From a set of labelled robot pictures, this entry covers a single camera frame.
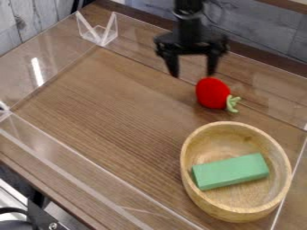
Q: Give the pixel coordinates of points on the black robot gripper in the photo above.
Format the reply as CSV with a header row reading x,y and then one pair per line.
x,y
192,38

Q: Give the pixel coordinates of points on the red knitted strawberry toy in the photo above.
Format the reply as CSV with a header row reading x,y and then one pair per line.
x,y
214,95

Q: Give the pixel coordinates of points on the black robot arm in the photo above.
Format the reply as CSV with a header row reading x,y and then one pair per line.
x,y
188,10

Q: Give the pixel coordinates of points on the wooden bowl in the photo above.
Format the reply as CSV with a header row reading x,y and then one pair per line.
x,y
248,201

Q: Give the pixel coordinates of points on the green rectangular block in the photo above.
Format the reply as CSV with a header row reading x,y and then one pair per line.
x,y
230,171

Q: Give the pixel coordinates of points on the clear acrylic tray enclosure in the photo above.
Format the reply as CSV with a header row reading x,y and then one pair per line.
x,y
98,119

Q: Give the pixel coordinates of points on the black metal bracket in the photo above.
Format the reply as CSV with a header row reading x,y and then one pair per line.
x,y
42,219

